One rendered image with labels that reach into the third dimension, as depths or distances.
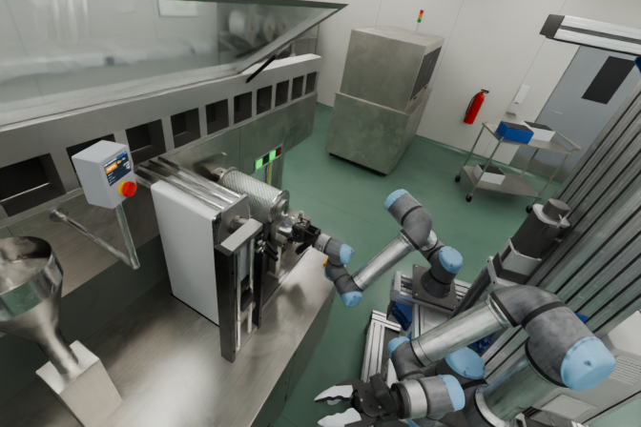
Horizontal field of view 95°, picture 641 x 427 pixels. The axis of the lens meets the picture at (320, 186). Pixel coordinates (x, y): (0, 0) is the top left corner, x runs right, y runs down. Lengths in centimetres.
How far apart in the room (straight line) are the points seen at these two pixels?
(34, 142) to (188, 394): 82
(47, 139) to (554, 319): 125
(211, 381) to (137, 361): 25
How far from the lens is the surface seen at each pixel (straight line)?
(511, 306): 95
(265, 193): 116
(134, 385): 124
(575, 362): 90
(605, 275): 119
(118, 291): 132
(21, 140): 92
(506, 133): 397
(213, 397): 118
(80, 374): 99
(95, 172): 62
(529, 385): 103
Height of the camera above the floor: 200
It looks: 34 degrees down
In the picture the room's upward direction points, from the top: 11 degrees clockwise
